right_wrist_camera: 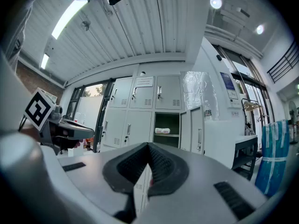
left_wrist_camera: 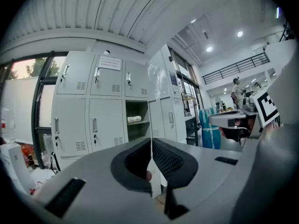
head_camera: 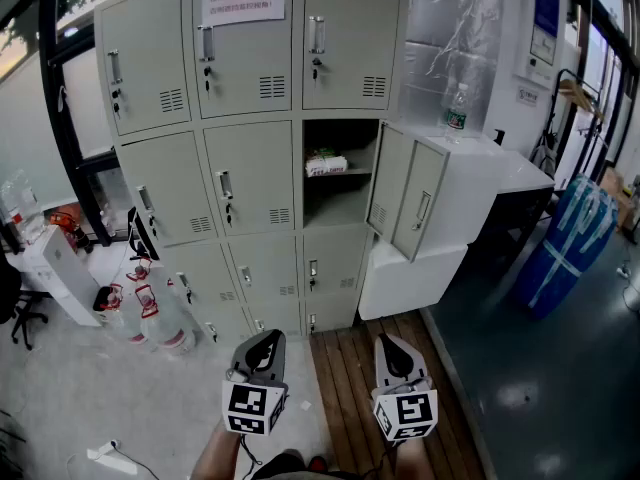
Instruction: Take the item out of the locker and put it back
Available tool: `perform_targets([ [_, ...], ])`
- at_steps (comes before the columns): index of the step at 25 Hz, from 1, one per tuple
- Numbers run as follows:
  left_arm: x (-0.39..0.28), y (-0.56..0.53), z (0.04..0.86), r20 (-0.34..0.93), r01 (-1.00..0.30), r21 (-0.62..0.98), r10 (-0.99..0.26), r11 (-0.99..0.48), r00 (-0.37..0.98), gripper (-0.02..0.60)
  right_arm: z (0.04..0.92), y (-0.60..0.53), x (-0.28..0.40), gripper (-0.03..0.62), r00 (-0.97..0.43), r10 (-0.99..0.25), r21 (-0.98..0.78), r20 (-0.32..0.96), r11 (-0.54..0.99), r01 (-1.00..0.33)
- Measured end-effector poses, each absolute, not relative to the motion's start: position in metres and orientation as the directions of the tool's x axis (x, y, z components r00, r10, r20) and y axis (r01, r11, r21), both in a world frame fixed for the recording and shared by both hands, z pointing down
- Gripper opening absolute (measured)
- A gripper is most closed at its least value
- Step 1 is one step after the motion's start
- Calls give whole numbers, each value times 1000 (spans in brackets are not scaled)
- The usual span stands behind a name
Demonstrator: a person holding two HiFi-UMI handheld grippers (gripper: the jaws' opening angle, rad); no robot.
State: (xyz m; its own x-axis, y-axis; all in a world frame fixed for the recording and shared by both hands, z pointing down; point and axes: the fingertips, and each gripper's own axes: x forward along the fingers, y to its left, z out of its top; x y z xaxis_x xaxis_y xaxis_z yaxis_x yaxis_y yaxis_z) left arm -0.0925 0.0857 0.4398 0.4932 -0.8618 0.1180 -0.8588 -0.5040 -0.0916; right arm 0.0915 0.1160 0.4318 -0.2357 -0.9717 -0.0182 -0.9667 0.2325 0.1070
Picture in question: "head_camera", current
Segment silver foil sheet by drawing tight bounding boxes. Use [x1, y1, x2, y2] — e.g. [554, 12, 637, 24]
[399, 0, 506, 137]

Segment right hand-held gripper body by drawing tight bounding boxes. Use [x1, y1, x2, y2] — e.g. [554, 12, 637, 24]
[371, 376, 440, 442]

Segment blue white wall poster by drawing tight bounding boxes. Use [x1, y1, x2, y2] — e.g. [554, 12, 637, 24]
[529, 0, 561, 67]

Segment black window frame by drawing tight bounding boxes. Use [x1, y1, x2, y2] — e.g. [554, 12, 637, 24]
[37, 0, 151, 249]

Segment water jug with red handle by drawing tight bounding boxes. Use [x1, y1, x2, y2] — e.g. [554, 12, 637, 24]
[93, 283, 147, 345]
[124, 256, 154, 285]
[134, 282, 197, 355]

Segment brown cardboard box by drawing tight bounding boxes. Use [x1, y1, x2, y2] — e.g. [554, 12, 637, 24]
[599, 166, 640, 229]

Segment black power cable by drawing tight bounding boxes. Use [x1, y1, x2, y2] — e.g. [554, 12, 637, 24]
[113, 442, 162, 480]

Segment dark table with white top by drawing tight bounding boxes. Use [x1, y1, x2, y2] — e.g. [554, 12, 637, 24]
[467, 148, 557, 274]

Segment clear water bottle green label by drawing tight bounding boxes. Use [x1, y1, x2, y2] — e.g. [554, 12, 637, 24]
[443, 82, 471, 145]

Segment black office chair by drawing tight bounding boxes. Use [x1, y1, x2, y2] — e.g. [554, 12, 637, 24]
[0, 252, 51, 352]

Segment orange red object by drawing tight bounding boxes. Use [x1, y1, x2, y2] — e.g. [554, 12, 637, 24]
[48, 209, 84, 237]

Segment blue wrapped roll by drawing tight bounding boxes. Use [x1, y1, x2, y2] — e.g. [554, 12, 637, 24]
[509, 173, 620, 320]

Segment grey metal locker cabinet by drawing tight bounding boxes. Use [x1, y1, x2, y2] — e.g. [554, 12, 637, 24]
[93, 0, 411, 344]

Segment large white foam box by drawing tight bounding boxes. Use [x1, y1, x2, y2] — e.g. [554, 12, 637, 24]
[397, 120, 511, 247]

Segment locker door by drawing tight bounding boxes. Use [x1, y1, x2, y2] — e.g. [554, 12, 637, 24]
[365, 120, 451, 263]

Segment person's left forearm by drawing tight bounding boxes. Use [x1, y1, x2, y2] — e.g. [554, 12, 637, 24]
[189, 417, 242, 480]

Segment person's grey shorts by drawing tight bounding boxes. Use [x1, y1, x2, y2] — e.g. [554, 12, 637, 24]
[249, 448, 351, 480]

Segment black coat rack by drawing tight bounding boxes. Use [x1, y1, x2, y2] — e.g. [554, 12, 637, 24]
[529, 67, 609, 179]

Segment green yellow snack packet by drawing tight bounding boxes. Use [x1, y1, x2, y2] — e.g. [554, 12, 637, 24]
[304, 147, 349, 178]

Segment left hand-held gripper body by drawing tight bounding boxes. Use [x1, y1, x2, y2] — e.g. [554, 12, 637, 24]
[221, 366, 290, 437]

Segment white power strip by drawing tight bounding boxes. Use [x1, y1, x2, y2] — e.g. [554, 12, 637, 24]
[87, 438, 139, 475]

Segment white box appliance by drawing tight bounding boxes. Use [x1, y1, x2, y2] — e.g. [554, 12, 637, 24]
[22, 225, 104, 328]

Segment wooden plank platform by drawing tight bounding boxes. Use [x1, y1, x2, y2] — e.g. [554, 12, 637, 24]
[308, 310, 486, 480]

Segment pack of clear water bottles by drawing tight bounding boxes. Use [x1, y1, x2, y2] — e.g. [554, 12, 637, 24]
[0, 167, 46, 247]

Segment person's right forearm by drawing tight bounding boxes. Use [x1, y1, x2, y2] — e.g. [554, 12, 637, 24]
[394, 435, 437, 480]

